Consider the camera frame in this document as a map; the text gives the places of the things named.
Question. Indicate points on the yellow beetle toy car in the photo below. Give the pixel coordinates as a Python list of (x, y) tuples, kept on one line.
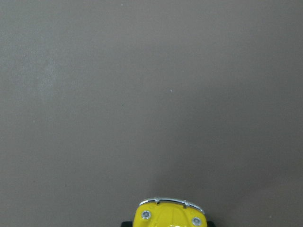
[(168, 212)]

